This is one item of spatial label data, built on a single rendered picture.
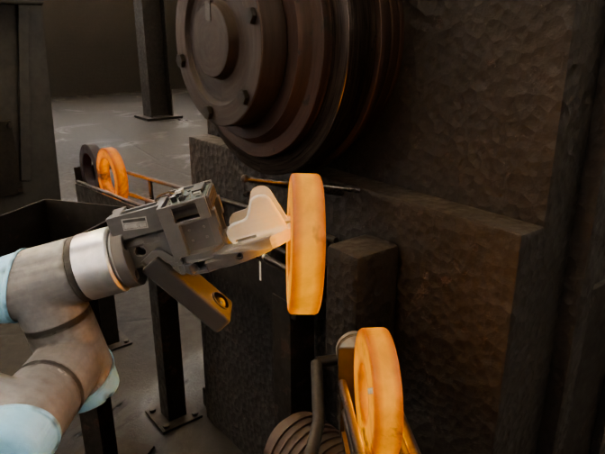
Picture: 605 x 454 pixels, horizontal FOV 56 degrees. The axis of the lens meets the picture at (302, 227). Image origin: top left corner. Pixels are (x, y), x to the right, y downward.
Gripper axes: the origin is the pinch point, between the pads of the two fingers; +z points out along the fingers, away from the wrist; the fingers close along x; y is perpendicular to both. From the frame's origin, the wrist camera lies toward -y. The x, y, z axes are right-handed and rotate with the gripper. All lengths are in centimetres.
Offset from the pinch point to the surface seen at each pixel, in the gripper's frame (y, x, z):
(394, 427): -22.8, -7.9, 4.1
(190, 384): -81, 106, -55
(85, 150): -1, 135, -69
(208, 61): 18.6, 39.4, -9.0
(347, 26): 18.4, 25.2, 12.9
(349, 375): -25.5, 7.6, 0.4
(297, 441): -38.5, 13.0, -10.4
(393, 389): -19.1, -6.3, 5.1
